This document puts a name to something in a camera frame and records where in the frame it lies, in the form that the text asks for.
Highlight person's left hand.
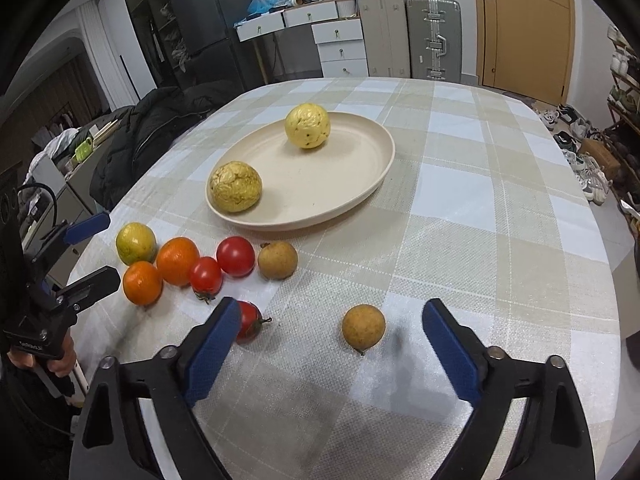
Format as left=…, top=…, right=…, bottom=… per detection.
left=6, top=332, right=80, bottom=380

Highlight silver suitcase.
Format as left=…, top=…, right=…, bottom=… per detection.
left=406, top=0, right=463, bottom=83

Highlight blue plastic bag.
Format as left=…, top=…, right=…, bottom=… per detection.
left=247, top=0, right=288, bottom=15

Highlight dark glass cabinet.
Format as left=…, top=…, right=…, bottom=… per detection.
left=120, top=0, right=176, bottom=91

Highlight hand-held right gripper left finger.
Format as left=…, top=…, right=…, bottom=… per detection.
left=69, top=296, right=244, bottom=480

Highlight black cable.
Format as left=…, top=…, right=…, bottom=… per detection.
left=17, top=183, right=57, bottom=233

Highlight brown longan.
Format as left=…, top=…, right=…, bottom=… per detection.
left=342, top=304, right=387, bottom=357
left=257, top=241, right=299, bottom=281

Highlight dark grey refrigerator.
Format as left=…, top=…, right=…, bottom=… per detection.
left=169, top=0, right=251, bottom=93

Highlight white drawer desk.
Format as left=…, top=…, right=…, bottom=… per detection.
left=236, top=0, right=370, bottom=86

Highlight beige suitcase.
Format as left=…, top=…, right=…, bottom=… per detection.
left=358, top=0, right=412, bottom=79

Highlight yellow lemon front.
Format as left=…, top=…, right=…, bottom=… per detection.
left=209, top=161, right=263, bottom=215

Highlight person's left forearm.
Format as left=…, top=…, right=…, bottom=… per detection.
left=0, top=360, right=76, bottom=480

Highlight heap of clothes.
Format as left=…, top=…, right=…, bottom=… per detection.
left=30, top=120, right=101, bottom=176

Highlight wooden shoe rack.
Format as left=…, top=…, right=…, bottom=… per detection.
left=605, top=25, right=640, bottom=221

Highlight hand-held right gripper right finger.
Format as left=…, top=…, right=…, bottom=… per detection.
left=421, top=298, right=596, bottom=480

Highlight rows of assorted shoes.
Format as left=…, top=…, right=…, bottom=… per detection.
left=607, top=25, right=640, bottom=111

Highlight black jacket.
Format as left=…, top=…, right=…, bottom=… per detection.
left=90, top=80, right=246, bottom=211

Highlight beige round plate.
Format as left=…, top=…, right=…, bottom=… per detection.
left=205, top=111, right=396, bottom=232

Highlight yellow lemon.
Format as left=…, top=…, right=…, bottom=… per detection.
left=116, top=223, right=158, bottom=266
left=285, top=103, right=332, bottom=150
left=209, top=161, right=263, bottom=215

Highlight wooden door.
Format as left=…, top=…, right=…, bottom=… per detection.
left=472, top=0, right=576, bottom=106

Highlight red cherry tomato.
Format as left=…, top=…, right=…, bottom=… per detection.
left=188, top=256, right=224, bottom=305
left=234, top=301, right=272, bottom=345
left=216, top=236, right=256, bottom=278

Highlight pile of loose shoes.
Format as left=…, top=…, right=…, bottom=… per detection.
left=532, top=102, right=613, bottom=206

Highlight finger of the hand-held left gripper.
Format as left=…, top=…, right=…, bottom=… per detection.
left=30, top=212, right=112, bottom=267
left=50, top=266, right=122, bottom=315

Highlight orange mandarin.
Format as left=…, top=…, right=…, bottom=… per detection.
left=122, top=261, right=164, bottom=307
left=156, top=237, right=201, bottom=287

